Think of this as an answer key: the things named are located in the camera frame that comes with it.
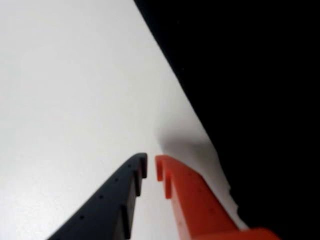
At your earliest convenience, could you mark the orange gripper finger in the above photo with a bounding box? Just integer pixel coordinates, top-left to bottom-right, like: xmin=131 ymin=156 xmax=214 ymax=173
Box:
xmin=155 ymin=154 xmax=283 ymax=240

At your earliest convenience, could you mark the black fabric bag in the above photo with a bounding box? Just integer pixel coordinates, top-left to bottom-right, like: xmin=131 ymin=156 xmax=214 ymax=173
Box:
xmin=133 ymin=0 xmax=320 ymax=240

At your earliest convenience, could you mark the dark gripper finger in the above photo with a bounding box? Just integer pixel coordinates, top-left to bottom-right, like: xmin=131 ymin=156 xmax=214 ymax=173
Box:
xmin=47 ymin=152 xmax=148 ymax=240

